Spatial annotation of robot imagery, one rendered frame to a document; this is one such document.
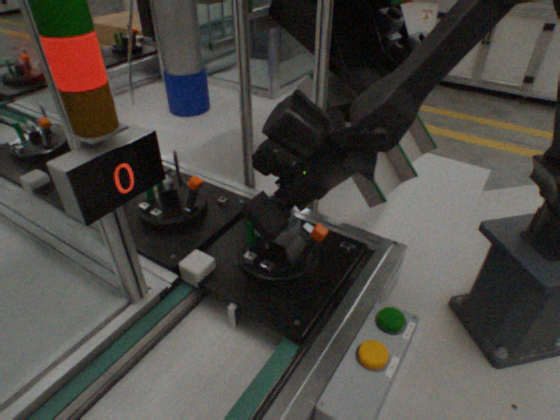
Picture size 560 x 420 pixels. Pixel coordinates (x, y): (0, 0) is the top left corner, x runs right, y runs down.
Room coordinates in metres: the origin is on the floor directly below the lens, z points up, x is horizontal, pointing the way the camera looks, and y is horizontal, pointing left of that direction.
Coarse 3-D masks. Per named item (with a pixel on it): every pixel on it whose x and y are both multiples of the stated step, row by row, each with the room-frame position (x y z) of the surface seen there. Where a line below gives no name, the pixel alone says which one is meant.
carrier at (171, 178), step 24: (144, 192) 0.70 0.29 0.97; (168, 192) 0.62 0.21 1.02; (216, 192) 0.70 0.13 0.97; (144, 216) 0.59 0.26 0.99; (168, 216) 0.59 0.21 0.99; (192, 216) 0.59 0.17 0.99; (216, 216) 0.61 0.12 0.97; (240, 216) 0.63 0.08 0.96; (144, 240) 0.54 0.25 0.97; (168, 240) 0.54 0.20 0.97; (192, 240) 0.54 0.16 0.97; (168, 264) 0.48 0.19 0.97
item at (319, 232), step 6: (306, 228) 0.46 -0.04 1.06; (312, 228) 0.47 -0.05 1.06; (318, 228) 0.45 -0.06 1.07; (324, 228) 0.46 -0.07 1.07; (312, 234) 0.45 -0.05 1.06; (318, 234) 0.44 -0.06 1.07; (324, 234) 0.45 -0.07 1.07; (312, 240) 0.45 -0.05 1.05; (318, 240) 0.44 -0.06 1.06; (306, 246) 0.46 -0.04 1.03; (312, 246) 0.45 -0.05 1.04; (306, 252) 0.46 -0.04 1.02; (306, 258) 0.46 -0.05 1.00
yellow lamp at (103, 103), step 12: (108, 84) 0.41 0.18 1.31; (60, 96) 0.39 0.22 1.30; (72, 96) 0.38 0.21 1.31; (84, 96) 0.38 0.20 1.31; (96, 96) 0.39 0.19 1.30; (108, 96) 0.40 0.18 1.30; (72, 108) 0.38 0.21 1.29; (84, 108) 0.38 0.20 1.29; (96, 108) 0.38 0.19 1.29; (108, 108) 0.39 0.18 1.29; (72, 120) 0.38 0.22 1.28; (84, 120) 0.38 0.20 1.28; (96, 120) 0.38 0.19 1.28; (108, 120) 0.39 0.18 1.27; (84, 132) 0.38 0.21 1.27; (96, 132) 0.38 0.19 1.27; (108, 132) 0.39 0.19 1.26
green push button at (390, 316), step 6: (384, 312) 0.38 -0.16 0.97; (390, 312) 0.38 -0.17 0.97; (396, 312) 0.37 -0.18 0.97; (378, 318) 0.37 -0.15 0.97; (384, 318) 0.36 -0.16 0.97; (390, 318) 0.36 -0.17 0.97; (396, 318) 0.36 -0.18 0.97; (402, 318) 0.36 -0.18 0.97; (384, 324) 0.35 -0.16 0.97; (390, 324) 0.35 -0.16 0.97; (396, 324) 0.35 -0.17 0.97; (402, 324) 0.35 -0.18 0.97; (390, 330) 0.35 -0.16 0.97; (396, 330) 0.35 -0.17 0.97
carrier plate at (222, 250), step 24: (216, 240) 0.54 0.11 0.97; (336, 240) 0.54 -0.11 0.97; (216, 264) 0.48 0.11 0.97; (336, 264) 0.48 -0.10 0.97; (216, 288) 0.42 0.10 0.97; (240, 288) 0.43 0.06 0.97; (264, 288) 0.43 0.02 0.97; (288, 288) 0.43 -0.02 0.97; (312, 288) 0.43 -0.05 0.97; (336, 288) 0.43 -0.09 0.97; (264, 312) 0.38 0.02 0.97; (288, 312) 0.38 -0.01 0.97; (312, 312) 0.38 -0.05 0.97; (288, 336) 0.34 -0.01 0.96
